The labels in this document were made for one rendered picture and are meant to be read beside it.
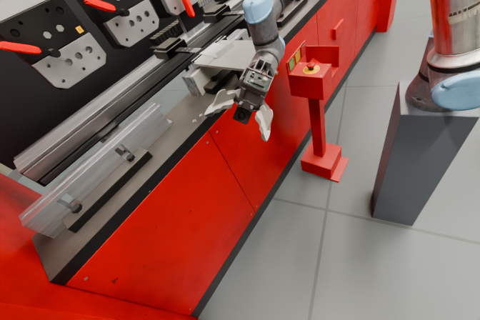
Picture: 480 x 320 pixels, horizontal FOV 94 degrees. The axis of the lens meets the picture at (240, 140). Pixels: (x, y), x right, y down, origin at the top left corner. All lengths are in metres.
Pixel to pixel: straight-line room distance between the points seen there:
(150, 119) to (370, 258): 1.22
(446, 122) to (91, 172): 1.07
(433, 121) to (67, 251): 1.11
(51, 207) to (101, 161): 0.17
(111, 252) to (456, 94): 0.98
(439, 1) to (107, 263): 1.02
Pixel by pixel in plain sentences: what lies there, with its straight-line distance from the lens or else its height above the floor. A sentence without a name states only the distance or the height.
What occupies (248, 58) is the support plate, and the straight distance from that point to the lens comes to 0.81.
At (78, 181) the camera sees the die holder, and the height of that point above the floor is 0.96.
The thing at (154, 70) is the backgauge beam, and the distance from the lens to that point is 1.14.
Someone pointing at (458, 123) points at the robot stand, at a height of 0.74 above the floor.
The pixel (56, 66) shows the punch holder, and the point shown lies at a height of 1.23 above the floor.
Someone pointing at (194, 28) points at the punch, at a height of 1.10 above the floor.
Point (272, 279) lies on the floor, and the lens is 1.40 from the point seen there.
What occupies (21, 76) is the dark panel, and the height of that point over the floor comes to 1.16.
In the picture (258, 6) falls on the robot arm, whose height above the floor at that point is 1.18.
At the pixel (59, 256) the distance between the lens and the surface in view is 0.83.
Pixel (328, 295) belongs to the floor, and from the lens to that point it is 1.37.
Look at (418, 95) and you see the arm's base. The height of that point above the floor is 0.81.
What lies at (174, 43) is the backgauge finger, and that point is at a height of 1.03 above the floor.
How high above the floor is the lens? 1.35
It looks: 44 degrees down
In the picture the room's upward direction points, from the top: 24 degrees counter-clockwise
